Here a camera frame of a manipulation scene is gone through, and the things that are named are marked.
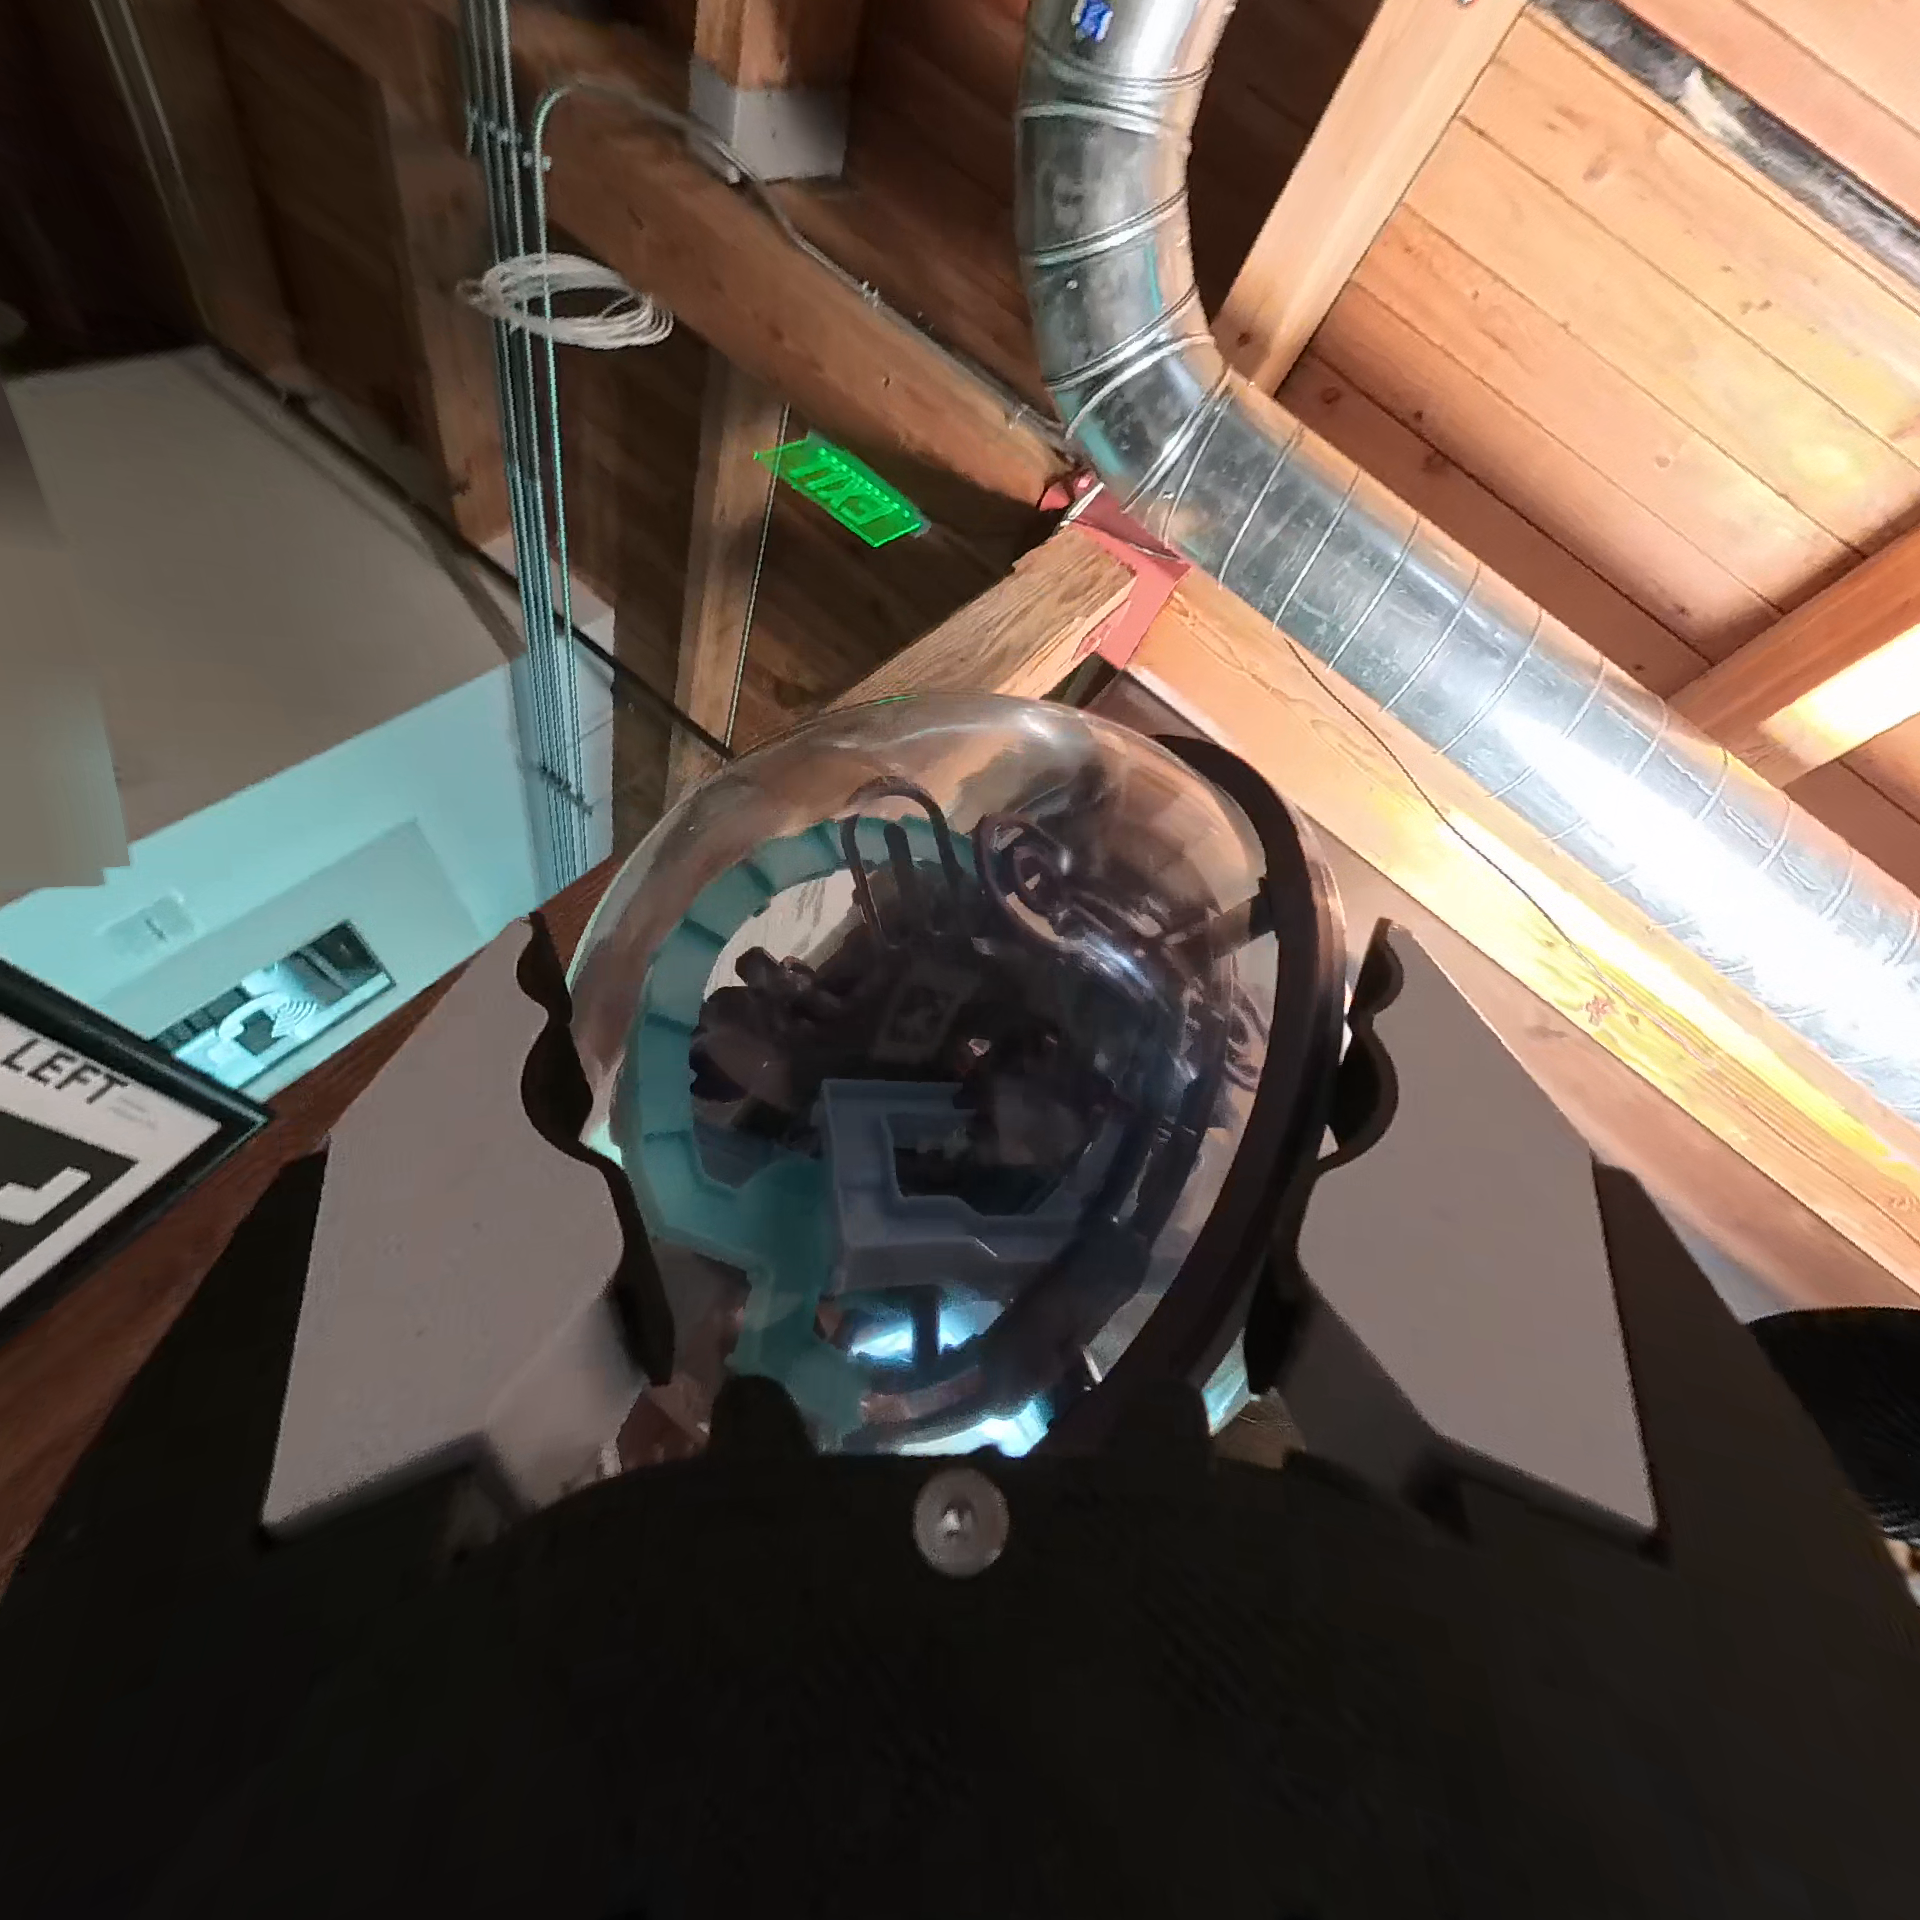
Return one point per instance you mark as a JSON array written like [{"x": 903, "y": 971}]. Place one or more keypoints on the grey conduit bundle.
[{"x": 541, "y": 598}]

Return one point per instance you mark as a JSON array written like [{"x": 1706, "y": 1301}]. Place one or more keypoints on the grey junction box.
[{"x": 773, "y": 120}]

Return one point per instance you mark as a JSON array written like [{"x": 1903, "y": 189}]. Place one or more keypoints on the green exit sign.
[{"x": 841, "y": 489}]

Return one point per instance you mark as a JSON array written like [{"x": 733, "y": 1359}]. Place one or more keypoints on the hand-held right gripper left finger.
[{"x": 452, "y": 1276}]

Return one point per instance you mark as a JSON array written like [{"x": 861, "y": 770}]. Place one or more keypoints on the framed black white tag sign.
[{"x": 150, "y": 1141}]

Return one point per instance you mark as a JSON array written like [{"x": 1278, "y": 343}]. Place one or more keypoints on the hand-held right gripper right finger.
[{"x": 1478, "y": 1276}]

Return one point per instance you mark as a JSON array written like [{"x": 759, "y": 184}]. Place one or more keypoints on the clear plastic maze ball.
[{"x": 931, "y": 1079}]

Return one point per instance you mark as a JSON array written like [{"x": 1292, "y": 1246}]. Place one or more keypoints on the red beam bracket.
[{"x": 1117, "y": 564}]

